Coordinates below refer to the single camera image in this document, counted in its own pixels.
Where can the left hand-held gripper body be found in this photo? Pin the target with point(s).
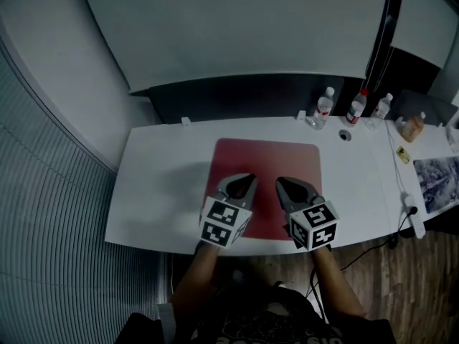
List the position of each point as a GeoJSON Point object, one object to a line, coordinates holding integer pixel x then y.
{"type": "Point", "coordinates": [222, 224]}

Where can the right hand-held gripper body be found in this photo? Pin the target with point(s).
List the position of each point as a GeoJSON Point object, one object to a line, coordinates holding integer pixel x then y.
{"type": "Point", "coordinates": [313, 224]}

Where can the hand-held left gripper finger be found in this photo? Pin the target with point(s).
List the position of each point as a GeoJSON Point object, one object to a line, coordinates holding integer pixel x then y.
{"type": "Point", "coordinates": [252, 192]}
{"type": "Point", "coordinates": [229, 179]}

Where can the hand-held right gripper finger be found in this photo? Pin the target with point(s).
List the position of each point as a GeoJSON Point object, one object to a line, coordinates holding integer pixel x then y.
{"type": "Point", "coordinates": [305, 185]}
{"type": "Point", "coordinates": [284, 199]}

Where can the red mouse pad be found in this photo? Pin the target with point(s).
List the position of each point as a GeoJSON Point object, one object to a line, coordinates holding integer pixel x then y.
{"type": "Point", "coordinates": [265, 160]}

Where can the person's left forearm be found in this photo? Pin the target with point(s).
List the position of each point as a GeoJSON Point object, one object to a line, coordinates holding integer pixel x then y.
{"type": "Point", "coordinates": [197, 274]}

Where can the person's right forearm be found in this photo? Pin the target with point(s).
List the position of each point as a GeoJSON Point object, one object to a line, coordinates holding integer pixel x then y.
{"type": "Point", "coordinates": [333, 281]}

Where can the white desk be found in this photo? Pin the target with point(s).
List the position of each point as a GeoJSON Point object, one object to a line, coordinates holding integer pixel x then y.
{"type": "Point", "coordinates": [161, 192]}

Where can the dark desk divider screen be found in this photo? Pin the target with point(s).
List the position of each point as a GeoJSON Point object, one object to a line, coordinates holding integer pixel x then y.
{"type": "Point", "coordinates": [233, 97]}

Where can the person's shoe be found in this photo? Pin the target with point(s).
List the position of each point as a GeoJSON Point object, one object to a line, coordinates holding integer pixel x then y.
{"type": "Point", "coordinates": [279, 284]}

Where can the clear white-capped water bottle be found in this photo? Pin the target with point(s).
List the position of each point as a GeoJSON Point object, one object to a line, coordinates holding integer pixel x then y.
{"type": "Point", "coordinates": [380, 111]}
{"type": "Point", "coordinates": [322, 109]}

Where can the clear red-capped bottle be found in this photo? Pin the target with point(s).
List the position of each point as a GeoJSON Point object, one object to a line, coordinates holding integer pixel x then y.
{"type": "Point", "coordinates": [355, 109]}

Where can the white power strip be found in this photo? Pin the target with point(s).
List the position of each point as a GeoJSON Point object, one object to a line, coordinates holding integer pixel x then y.
{"type": "Point", "coordinates": [416, 224]}

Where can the person's black printed shirt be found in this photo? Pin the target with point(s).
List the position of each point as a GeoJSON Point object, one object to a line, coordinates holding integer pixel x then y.
{"type": "Point", "coordinates": [265, 317]}

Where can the small yellow card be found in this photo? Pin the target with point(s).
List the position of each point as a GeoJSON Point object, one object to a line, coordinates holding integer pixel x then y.
{"type": "Point", "coordinates": [403, 155]}

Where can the orange drink bottle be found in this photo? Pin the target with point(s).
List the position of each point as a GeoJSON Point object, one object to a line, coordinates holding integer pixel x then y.
{"type": "Point", "coordinates": [412, 127]}

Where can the grey patterned mat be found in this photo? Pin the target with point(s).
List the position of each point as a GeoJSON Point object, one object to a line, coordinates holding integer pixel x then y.
{"type": "Point", "coordinates": [437, 181]}

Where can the dark grey side panel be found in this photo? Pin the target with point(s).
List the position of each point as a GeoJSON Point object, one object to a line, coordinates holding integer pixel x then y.
{"type": "Point", "coordinates": [423, 108]}

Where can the large white partition panel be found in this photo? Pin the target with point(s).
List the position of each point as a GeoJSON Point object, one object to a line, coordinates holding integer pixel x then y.
{"type": "Point", "coordinates": [233, 31]}

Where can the grey window blinds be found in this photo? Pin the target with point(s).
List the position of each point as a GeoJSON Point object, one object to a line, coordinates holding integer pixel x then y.
{"type": "Point", "coordinates": [54, 228]}

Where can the small white partition panel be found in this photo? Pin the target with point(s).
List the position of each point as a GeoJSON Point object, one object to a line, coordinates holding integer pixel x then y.
{"type": "Point", "coordinates": [426, 20]}

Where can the white divider bracket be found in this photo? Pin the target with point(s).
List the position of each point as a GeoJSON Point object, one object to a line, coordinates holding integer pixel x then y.
{"type": "Point", "coordinates": [185, 121]}
{"type": "Point", "coordinates": [301, 115]}

